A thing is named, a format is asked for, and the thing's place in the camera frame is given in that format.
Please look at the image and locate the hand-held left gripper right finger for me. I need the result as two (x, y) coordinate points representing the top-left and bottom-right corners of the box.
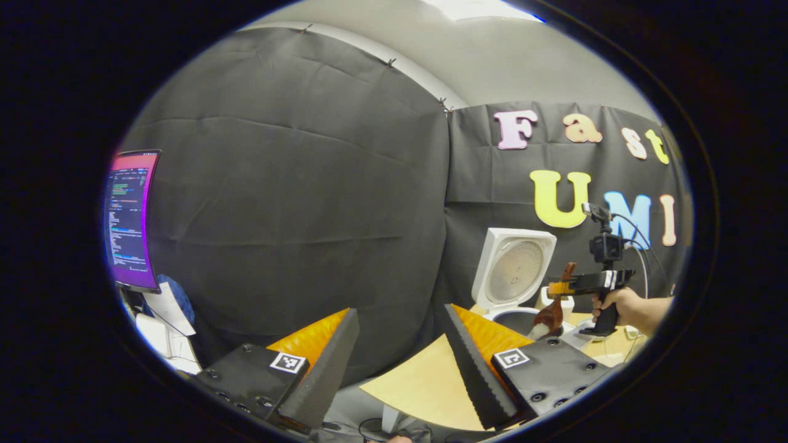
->
(443, 303), (616, 431)

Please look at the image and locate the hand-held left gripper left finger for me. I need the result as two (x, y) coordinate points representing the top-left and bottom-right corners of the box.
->
(191, 308), (361, 434)

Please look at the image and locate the brown wooden spoon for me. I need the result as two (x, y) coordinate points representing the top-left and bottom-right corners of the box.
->
(533, 263), (577, 341)

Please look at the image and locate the white rice cooker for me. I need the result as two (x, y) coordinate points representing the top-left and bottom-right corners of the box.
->
(471, 228), (595, 351)

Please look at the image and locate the blue cloth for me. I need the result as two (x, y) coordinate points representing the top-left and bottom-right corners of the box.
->
(157, 274), (196, 327)

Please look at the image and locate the white paper sheet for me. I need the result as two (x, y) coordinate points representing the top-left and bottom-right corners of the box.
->
(143, 282), (196, 338)

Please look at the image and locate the black backdrop cloth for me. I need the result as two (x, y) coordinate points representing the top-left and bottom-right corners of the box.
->
(117, 28), (693, 388)

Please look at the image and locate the computer monitor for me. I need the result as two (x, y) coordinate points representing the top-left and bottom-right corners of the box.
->
(103, 150), (162, 293)

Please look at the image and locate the ceiling light panel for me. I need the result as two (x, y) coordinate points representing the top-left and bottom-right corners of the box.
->
(425, 0), (542, 22)

